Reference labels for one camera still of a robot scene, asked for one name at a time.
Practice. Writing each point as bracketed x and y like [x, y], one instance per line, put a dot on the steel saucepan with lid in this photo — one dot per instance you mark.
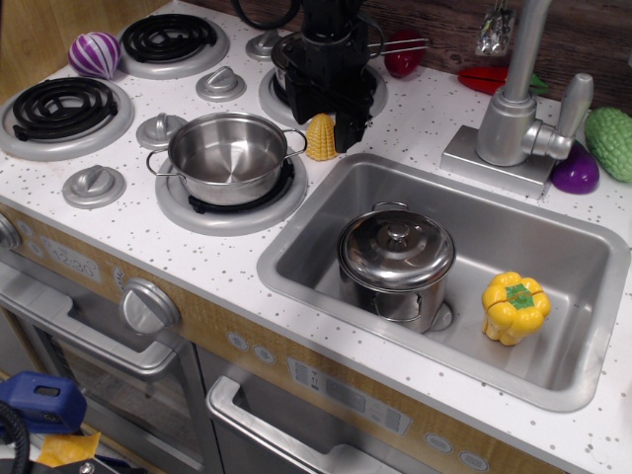
[280, 61]

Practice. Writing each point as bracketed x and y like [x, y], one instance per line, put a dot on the purple toy eggplant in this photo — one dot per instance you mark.
[578, 174]

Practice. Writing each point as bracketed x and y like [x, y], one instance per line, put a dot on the silver stove knob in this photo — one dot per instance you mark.
[221, 85]
[261, 47]
[155, 133]
[93, 187]

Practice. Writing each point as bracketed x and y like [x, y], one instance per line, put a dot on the front left black burner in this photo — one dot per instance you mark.
[66, 118]

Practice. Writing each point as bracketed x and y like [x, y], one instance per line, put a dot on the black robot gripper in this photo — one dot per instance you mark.
[325, 72]

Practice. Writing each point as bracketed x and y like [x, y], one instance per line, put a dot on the back left black burner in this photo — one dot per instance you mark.
[171, 46]

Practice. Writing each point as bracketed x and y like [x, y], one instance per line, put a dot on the silver toy faucet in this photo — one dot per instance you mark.
[513, 149]

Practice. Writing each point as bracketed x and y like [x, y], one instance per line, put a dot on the yellow toy corn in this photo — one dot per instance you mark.
[321, 138]

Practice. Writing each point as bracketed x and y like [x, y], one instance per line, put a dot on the hanging silver utensils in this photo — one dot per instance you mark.
[496, 31]

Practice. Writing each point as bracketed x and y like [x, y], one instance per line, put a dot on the yellow tape piece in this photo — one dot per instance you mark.
[63, 449]

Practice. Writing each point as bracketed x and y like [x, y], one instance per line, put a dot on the back right stove burner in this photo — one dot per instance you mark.
[281, 113]

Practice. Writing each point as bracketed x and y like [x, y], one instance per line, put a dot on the open steel pot on stove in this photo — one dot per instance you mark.
[230, 158]

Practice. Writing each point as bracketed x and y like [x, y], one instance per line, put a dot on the silver dishwasher door handle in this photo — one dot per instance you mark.
[342, 458]

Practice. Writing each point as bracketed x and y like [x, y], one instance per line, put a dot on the silver stove knob front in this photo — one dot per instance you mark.
[93, 187]

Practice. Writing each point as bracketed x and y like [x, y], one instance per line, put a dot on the silver stove knob middle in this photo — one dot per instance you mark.
[155, 133]

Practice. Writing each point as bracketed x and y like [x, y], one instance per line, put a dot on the yellow toy bell pepper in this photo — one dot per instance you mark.
[515, 308]

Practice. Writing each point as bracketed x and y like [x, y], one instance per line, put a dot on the small silver dial left edge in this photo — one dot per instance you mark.
[9, 235]

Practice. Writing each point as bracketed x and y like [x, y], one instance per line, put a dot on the silver stove knob top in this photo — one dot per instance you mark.
[261, 47]

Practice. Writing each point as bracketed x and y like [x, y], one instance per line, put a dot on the silver oven door handle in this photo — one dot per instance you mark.
[49, 310]

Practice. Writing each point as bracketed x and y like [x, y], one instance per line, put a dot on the purple white striped toy onion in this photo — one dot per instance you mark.
[95, 54]

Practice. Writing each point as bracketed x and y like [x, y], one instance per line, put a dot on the stove burner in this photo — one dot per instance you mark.
[281, 113]
[227, 221]

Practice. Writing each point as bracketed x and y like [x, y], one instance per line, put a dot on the silver sink basin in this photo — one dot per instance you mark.
[581, 266]

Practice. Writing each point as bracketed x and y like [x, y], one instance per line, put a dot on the silver stove knob back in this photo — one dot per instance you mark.
[221, 85]

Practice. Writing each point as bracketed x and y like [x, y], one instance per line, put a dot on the dark red toy vegetable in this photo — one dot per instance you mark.
[402, 59]

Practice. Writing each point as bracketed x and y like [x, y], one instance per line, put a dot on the front right stove burner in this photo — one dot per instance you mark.
[227, 221]

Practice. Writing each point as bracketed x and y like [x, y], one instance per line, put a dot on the black burner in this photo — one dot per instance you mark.
[66, 118]
[171, 46]

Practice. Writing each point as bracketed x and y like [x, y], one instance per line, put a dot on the red toy chili pepper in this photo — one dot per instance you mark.
[488, 79]

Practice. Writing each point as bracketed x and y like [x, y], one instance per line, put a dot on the blue clamp tool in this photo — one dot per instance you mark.
[48, 404]

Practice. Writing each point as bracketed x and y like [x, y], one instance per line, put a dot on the green bumpy toy gourd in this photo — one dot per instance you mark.
[608, 137]

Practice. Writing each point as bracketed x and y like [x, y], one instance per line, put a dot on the large silver oven dial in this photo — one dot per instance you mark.
[145, 308]

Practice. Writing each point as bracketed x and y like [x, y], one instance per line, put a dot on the lidded steel pot in sink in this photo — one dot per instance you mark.
[394, 264]

